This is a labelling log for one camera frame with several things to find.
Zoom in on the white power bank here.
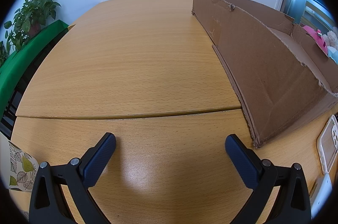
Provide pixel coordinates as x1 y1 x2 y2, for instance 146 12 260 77
309 172 332 219

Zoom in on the clear white phone case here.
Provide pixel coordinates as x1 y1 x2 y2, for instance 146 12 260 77
316 115 337 175

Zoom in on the leaf pattern cushion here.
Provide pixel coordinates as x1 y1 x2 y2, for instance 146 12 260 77
9 141 39 192

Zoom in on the green cloth covered table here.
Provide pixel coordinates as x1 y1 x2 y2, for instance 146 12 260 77
0 20 68 117

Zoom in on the brown cardboard box tray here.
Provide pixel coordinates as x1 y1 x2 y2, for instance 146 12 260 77
192 0 337 147

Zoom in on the light blue plush toy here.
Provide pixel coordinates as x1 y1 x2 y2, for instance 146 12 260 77
327 46 338 64

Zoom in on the potted green plant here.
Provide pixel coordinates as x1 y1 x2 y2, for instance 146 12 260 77
1 0 61 65

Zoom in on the beige plush bear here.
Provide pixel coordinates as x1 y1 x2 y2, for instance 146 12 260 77
323 31 338 50

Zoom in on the pink plush toy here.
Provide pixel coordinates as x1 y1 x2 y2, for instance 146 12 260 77
303 26 328 56

